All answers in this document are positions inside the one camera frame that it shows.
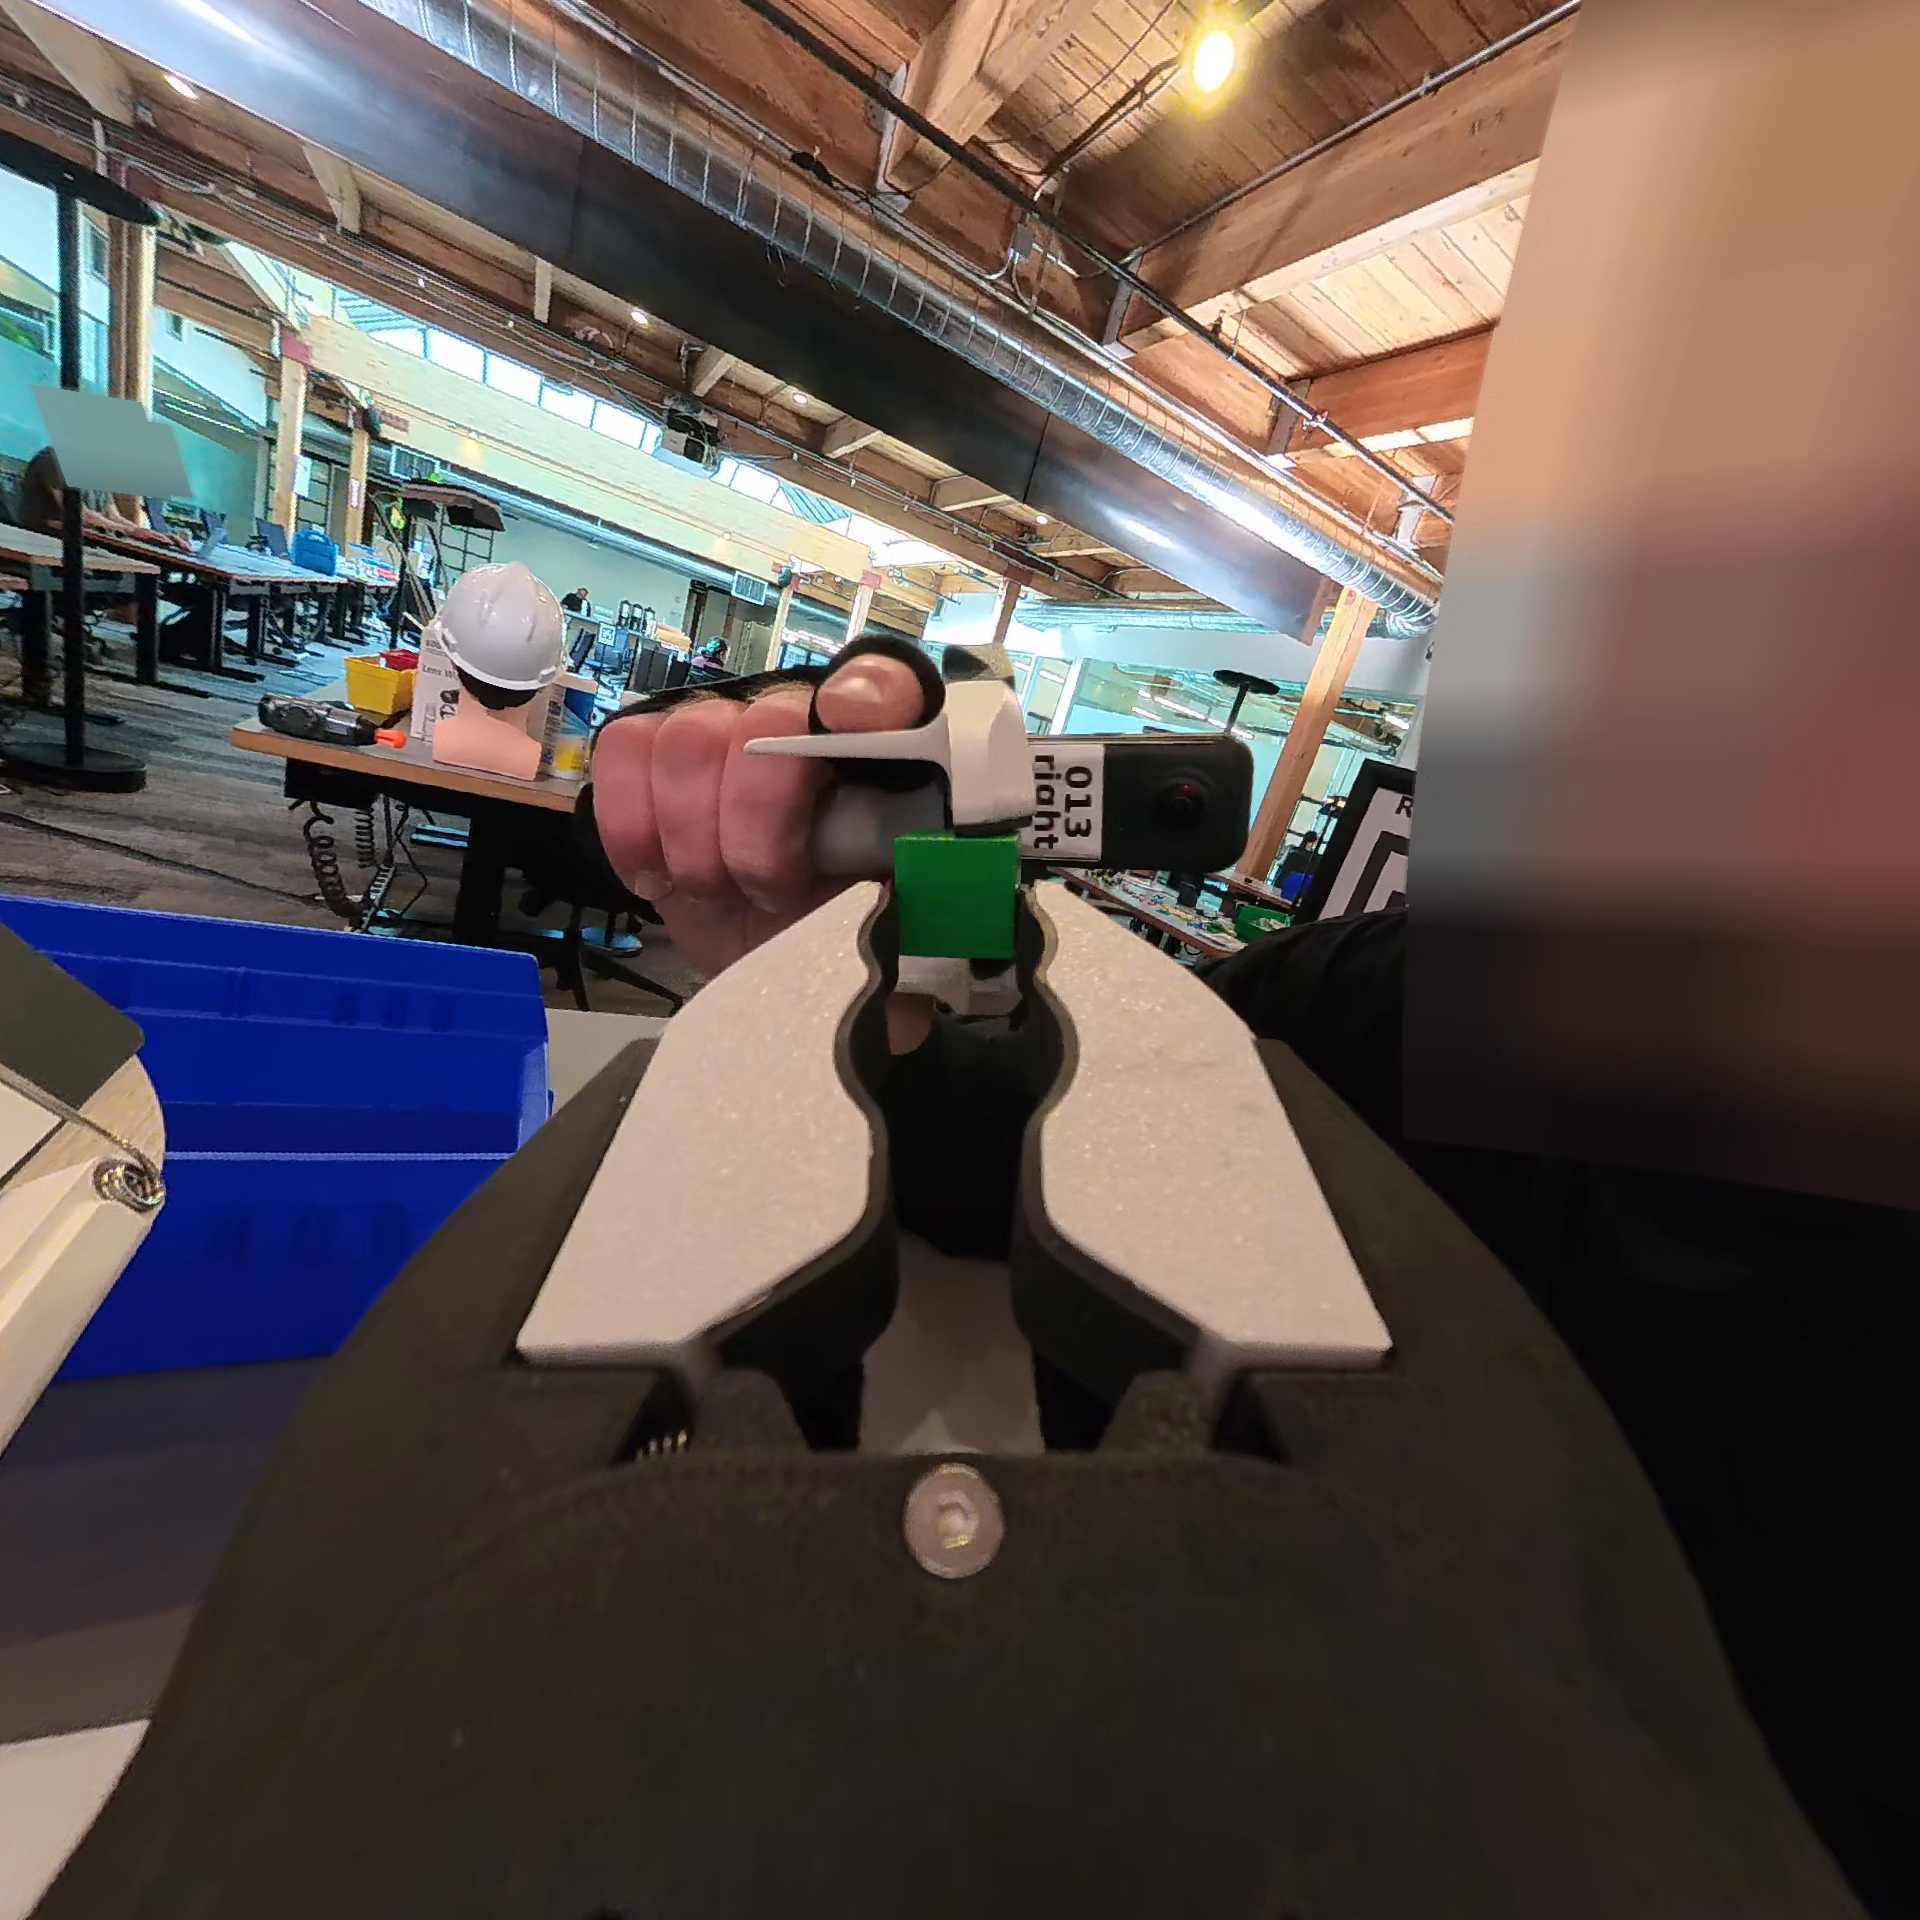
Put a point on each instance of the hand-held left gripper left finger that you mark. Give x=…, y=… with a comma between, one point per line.
x=705, y=1172

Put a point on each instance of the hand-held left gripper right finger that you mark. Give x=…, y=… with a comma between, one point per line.
x=1200, y=1156

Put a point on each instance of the green cube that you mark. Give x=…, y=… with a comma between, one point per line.
x=960, y=893

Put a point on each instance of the person's right hand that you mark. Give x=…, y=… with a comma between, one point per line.
x=705, y=809

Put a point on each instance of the black and white sign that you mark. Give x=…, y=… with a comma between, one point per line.
x=1358, y=840

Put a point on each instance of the blue plastic bin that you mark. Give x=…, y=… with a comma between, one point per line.
x=299, y=1051

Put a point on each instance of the white canister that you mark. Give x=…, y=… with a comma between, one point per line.
x=571, y=728

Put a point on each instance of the wooden work table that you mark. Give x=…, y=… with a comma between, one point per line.
x=450, y=780

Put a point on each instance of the mannequin head bust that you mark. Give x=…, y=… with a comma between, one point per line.
x=495, y=734

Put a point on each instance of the white hard hat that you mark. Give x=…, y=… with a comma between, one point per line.
x=499, y=622

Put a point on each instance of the small yellow bin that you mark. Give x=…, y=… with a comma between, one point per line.
x=378, y=681

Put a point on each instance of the black handheld device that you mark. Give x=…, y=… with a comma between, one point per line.
x=315, y=721

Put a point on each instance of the printed instruction board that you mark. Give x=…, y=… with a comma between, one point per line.
x=59, y=1200

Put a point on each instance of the person's black upper body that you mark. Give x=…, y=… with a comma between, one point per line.
x=1769, y=1501

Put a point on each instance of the yellow ceiling lamp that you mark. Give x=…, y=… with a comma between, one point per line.
x=1211, y=59

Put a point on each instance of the silver ceiling duct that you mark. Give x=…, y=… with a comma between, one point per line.
x=902, y=285

